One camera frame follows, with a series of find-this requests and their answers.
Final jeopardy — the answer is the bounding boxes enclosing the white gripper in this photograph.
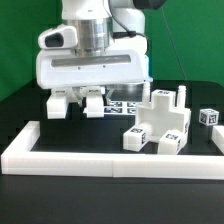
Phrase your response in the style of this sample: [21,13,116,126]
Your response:
[36,25,149,106]

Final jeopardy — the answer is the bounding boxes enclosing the white chair back frame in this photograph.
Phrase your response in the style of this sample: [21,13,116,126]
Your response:
[46,86,105,119]

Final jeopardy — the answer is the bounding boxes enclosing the white chair seat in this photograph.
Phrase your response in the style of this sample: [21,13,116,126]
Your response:
[135,85,191,142]

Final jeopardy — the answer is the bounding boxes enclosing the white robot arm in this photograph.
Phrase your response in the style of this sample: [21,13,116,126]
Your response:
[36,0,167,105]

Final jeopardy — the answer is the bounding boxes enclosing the white marker sheet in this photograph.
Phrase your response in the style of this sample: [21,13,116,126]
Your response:
[104,101,138,115]

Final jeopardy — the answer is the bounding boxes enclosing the white tagged cube right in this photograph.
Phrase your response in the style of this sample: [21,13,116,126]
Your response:
[199,108,219,126]

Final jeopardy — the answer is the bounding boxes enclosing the white part at right edge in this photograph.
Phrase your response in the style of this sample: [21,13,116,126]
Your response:
[211,125,224,154]

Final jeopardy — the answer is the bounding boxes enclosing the white U-shaped boundary frame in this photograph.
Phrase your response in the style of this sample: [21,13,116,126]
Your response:
[1,121,224,180]

